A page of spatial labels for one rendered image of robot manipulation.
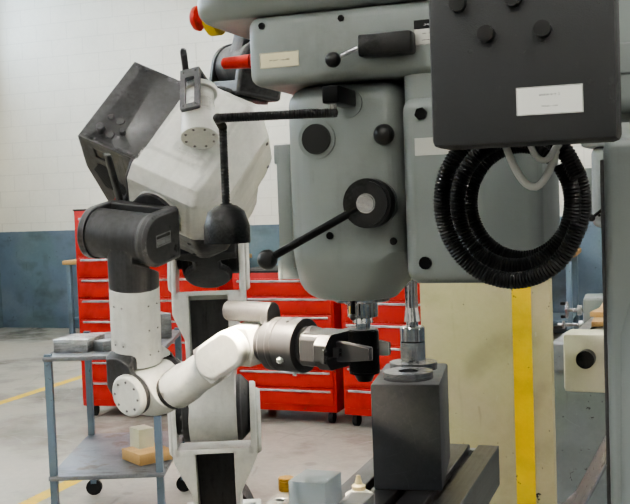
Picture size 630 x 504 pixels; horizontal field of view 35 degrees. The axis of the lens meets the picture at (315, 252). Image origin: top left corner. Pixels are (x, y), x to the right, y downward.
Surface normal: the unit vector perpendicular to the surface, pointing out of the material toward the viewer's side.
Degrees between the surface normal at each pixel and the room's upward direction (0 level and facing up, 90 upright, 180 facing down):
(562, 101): 90
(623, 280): 90
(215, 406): 81
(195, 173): 58
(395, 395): 90
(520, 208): 90
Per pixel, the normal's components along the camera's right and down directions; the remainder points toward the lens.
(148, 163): 0.03, -0.49
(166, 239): 0.90, 0.11
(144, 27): -0.33, 0.06
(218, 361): -0.56, 0.19
